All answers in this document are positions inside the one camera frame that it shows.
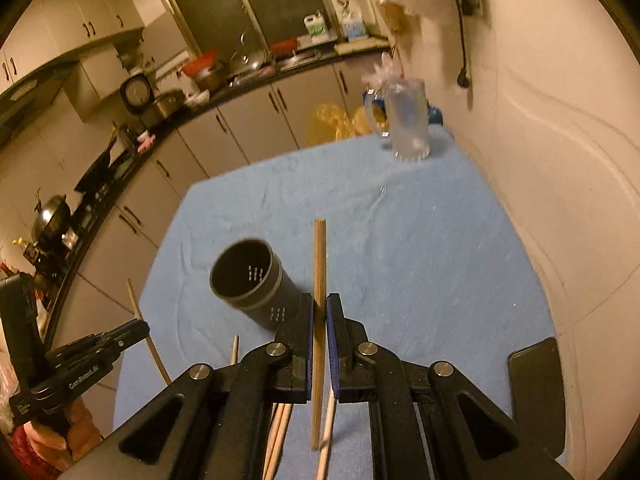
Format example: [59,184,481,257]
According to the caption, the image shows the wooden chopstick five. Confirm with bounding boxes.
[262,403,284,479]

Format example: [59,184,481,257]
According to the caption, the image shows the green label detergent jug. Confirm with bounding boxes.
[304,11,328,39]

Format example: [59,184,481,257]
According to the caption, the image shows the black chopstick holder cup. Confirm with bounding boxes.
[209,238,300,330]

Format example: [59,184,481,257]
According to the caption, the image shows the wooden chopstick nine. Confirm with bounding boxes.
[310,218,326,451]

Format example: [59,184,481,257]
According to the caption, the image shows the black phone on table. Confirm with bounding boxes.
[508,337,566,458]

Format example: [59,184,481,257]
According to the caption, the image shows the yellow plastic bag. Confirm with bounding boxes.
[305,103,387,148]

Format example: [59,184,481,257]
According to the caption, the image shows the black power cable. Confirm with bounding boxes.
[439,0,471,89]

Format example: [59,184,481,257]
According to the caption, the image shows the black wok pan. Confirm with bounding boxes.
[74,132,117,194]

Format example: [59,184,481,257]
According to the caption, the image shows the person left hand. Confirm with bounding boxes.
[24,398,102,471]

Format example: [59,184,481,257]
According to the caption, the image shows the wooden cutting board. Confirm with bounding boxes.
[334,37,390,56]

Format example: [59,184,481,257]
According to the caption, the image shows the wooden chopstick one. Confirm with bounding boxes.
[126,278,171,386]

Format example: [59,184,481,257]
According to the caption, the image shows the glass pot lid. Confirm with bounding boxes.
[229,30,266,76]

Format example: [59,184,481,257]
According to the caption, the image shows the wooden chopstick eight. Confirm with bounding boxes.
[316,391,337,480]

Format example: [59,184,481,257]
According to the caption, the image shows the blue towel table cover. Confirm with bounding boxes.
[102,132,566,479]

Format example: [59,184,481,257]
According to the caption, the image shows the frosted glass mug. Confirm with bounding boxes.
[363,78,431,162]

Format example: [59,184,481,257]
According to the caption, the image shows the rice cooker open lid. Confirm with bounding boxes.
[119,74,186,129]

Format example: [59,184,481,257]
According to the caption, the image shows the red plastic basin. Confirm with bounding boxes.
[181,49,218,78]

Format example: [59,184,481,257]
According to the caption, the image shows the wooden chopstick four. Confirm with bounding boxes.
[230,335,240,365]

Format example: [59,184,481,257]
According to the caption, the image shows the steel pot with lid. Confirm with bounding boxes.
[32,194,72,250]

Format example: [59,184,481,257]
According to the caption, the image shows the wooden chopstick six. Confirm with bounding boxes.
[265,404,293,480]

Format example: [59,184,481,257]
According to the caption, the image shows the blue label detergent jug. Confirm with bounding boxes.
[342,11,368,41]

